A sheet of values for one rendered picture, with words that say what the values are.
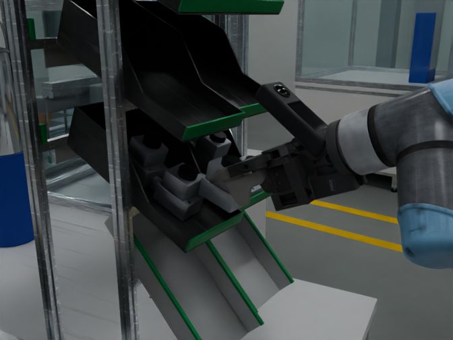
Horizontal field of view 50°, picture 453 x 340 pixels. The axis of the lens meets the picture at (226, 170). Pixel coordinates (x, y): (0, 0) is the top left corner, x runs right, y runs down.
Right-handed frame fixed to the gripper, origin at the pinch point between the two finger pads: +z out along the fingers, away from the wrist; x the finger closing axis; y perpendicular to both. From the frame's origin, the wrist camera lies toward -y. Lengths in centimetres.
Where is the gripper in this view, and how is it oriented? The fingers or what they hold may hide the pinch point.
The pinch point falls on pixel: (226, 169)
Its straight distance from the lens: 72.6
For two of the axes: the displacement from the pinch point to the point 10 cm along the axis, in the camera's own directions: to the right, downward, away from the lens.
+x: 6.0, -2.4, 7.6
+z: -7.2, 2.4, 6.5
